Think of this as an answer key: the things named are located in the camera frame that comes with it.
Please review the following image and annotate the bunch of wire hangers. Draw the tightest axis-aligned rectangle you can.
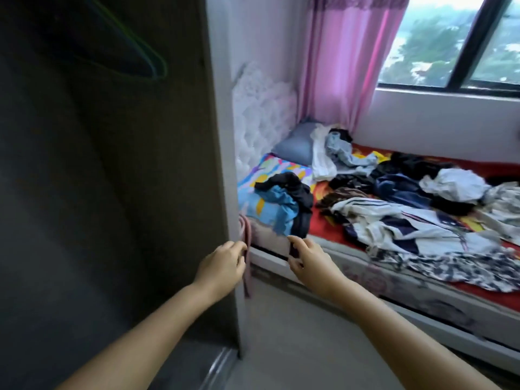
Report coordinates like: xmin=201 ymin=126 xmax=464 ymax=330
xmin=49 ymin=0 xmax=169 ymax=81

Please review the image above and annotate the person's left hand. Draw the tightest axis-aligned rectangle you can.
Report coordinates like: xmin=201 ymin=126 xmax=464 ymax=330
xmin=192 ymin=239 xmax=249 ymax=304

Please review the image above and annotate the pile of mixed clothes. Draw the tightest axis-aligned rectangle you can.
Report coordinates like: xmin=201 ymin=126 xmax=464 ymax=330
xmin=311 ymin=124 xmax=520 ymax=294

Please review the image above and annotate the white navy striped jacket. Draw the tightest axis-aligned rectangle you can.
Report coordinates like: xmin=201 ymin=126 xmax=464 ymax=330
xmin=329 ymin=196 xmax=506 ymax=258

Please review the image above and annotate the blue garment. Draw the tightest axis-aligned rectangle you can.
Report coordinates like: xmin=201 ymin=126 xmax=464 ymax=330
xmin=256 ymin=186 xmax=302 ymax=237

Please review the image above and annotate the wide pink curtain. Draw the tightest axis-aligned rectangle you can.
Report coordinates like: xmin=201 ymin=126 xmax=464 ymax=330
xmin=296 ymin=0 xmax=411 ymax=135

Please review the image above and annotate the colourful patterned pillow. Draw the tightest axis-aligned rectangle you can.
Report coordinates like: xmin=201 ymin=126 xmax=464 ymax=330
xmin=237 ymin=152 xmax=316 ymax=237

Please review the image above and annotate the pink rolled mat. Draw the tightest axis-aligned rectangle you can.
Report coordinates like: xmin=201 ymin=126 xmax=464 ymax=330
xmin=238 ymin=213 xmax=255 ymax=299

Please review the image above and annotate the person's right hand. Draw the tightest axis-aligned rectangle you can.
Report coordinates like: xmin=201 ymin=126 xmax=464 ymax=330
xmin=287 ymin=233 xmax=352 ymax=300

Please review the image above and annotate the grey wardrobe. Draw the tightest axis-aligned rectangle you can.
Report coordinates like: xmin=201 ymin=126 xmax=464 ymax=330
xmin=0 ymin=0 xmax=250 ymax=390

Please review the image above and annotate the person's right forearm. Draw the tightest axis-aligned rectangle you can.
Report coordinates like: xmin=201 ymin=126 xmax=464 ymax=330
xmin=329 ymin=276 xmax=501 ymax=390

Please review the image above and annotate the red bedsheet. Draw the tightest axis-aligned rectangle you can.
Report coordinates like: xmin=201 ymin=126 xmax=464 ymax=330
xmin=309 ymin=144 xmax=520 ymax=314

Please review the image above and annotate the grey pillow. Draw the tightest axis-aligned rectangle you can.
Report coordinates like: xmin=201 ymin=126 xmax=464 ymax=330
xmin=272 ymin=118 xmax=326 ymax=168

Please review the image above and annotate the person's left forearm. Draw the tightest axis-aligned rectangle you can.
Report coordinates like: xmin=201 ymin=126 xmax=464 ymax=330
xmin=58 ymin=282 xmax=222 ymax=390

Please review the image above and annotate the black framed window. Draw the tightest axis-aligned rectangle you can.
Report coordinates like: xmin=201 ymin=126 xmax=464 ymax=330
xmin=378 ymin=0 xmax=520 ymax=96

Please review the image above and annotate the white bed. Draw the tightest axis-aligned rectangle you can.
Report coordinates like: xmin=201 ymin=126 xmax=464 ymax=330
xmin=231 ymin=62 xmax=520 ymax=356

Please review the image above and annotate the white tufted headboard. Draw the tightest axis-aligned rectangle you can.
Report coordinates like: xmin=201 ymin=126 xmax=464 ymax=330
xmin=231 ymin=62 xmax=300 ymax=182

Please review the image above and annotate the black garment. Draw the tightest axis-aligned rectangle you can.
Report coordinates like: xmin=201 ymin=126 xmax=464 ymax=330
xmin=253 ymin=172 xmax=316 ymax=239

